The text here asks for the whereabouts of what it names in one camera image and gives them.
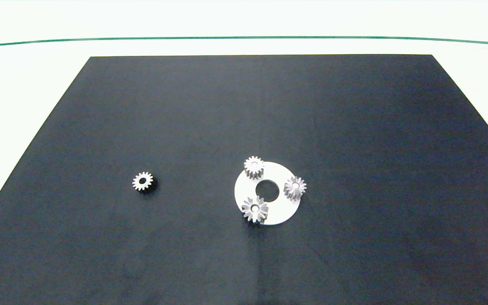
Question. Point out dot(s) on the round white plate with pins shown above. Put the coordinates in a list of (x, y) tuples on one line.
[(284, 209)]

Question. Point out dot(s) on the small steel gear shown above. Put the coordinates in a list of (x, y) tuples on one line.
[(137, 182), (257, 163), (300, 186)]

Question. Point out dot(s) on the larger steel gear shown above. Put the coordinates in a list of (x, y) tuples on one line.
[(260, 206)]

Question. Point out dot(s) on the dark mat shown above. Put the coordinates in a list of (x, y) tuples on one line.
[(354, 127)]

